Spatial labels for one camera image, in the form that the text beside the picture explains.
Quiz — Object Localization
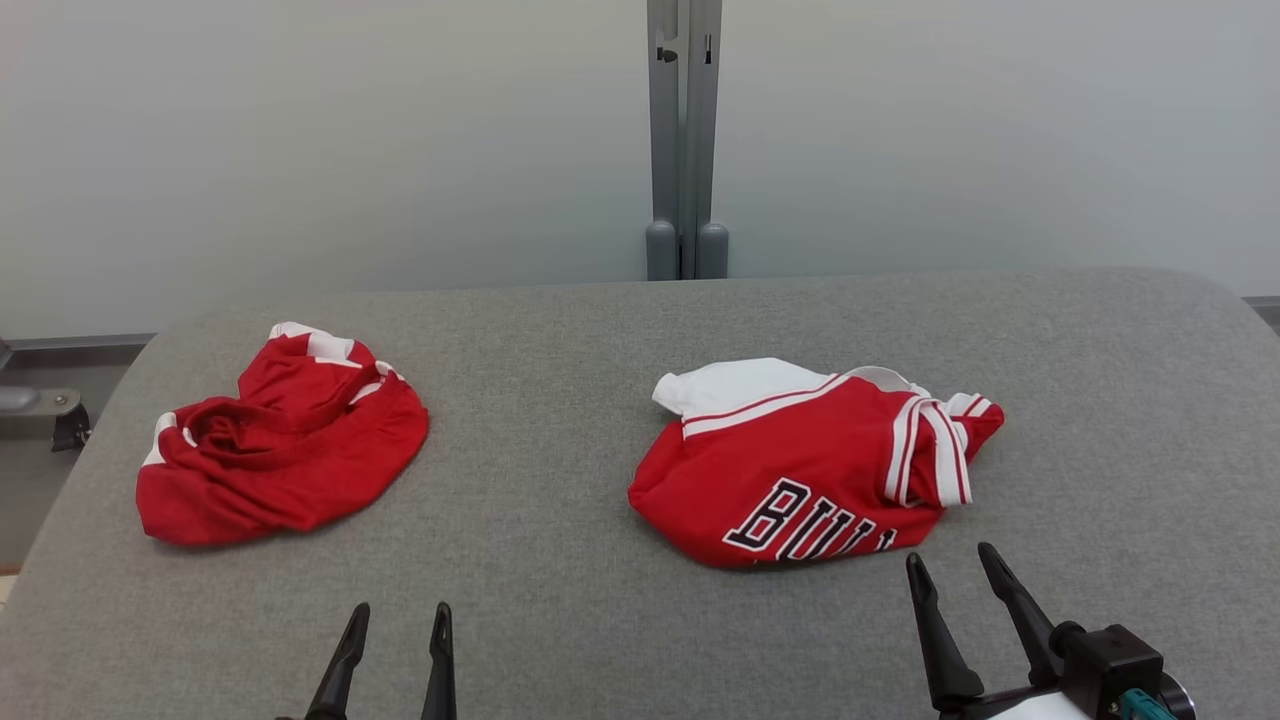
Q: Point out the teal right camera connector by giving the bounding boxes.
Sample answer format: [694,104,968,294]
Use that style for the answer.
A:
[1119,688,1181,720]

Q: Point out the red Bulls basketball jersey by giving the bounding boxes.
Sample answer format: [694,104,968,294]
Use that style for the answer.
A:
[628,358,1005,571]

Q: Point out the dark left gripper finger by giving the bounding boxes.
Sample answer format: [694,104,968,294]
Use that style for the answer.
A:
[420,600,459,720]
[305,601,372,720]

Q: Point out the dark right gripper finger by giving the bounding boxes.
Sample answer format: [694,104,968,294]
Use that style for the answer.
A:
[977,542,1065,688]
[904,552,987,714]

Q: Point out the red white garment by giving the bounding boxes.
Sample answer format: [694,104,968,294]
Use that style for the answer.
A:
[135,321,430,547]

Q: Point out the black caster wheel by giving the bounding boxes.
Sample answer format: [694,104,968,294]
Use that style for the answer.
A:
[52,401,93,453]

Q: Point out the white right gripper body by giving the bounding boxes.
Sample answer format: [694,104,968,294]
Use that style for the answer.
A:
[935,687,1097,720]

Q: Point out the silver metal bracket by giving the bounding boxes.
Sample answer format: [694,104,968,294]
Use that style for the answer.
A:
[0,386,83,417]

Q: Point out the grey partition post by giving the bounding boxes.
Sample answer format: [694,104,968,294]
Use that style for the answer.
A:
[684,0,730,281]
[645,0,684,282]

